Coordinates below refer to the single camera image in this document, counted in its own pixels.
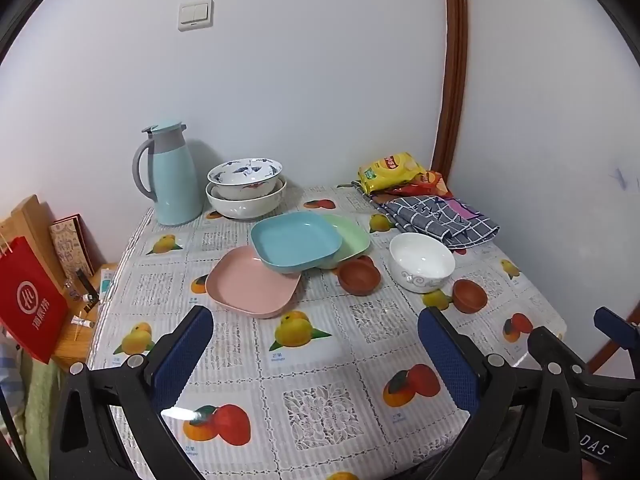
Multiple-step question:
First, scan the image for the large white bowl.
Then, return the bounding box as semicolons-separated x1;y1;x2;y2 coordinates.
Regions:
205;177;288;220

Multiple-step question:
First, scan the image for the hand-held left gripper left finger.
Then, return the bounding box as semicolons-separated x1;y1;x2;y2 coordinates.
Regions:
50;305;216;480

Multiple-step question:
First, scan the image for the small white bowl grey swirl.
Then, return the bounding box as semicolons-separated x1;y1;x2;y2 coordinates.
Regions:
389;232;457;294

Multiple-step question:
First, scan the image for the light blue thermos jug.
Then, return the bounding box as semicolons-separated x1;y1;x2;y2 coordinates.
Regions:
132;121;205;227

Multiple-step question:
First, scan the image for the blue square plate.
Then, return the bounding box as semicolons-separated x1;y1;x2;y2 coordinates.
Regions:
250;211;344;275

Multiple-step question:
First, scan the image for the brown wooden door frame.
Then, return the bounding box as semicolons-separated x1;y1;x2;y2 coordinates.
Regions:
431;0;469;183

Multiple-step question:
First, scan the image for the red paper bag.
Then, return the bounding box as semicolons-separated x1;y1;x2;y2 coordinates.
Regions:
0;236;70;365

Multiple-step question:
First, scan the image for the grey checked cloth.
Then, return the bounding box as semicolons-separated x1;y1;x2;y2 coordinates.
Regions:
350;182;501;251

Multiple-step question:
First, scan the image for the green square plate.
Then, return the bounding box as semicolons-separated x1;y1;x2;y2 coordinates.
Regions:
317;214;372;271

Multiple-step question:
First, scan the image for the red snack bag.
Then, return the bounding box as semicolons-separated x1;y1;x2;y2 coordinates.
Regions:
385;170;453;200

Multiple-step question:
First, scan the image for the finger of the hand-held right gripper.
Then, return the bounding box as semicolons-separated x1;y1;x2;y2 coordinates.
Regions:
527;326;640;402
593;306;640;383

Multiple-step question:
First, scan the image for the small dark bottle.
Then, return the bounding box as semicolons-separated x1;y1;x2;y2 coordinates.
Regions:
75;269;96;303

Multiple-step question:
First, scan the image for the blue patterned white bowl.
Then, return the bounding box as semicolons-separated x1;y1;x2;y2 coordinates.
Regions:
207;158;284;200

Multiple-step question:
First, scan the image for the light blue cloth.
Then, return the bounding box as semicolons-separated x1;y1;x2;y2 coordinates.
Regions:
0;340;26;441

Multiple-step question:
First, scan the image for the patterned cardboard box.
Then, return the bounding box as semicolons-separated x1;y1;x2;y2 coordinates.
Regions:
49;214;96;281

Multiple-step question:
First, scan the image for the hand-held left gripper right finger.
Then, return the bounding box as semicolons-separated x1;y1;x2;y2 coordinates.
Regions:
417;306;583;480

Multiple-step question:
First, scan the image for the wooden side table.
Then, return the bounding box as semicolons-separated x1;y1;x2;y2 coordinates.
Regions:
50;262;121;373

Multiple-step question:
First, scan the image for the pink square plate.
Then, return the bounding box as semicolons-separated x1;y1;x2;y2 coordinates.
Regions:
205;246;303;320

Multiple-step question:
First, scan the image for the white light switch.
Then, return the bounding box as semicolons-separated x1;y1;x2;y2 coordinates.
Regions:
178;0;214;32

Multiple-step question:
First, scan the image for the small brown clay bowl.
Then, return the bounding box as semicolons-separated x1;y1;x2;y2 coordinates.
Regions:
452;279;489;315
338;259;382;297

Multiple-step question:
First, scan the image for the yellow snack bag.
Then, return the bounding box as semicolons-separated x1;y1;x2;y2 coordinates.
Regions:
358;152;427;196

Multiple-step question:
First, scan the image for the green towel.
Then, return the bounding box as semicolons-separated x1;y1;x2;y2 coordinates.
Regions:
22;357;71;480

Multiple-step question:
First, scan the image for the teal and white box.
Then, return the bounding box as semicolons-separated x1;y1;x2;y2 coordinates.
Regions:
98;267;118;301

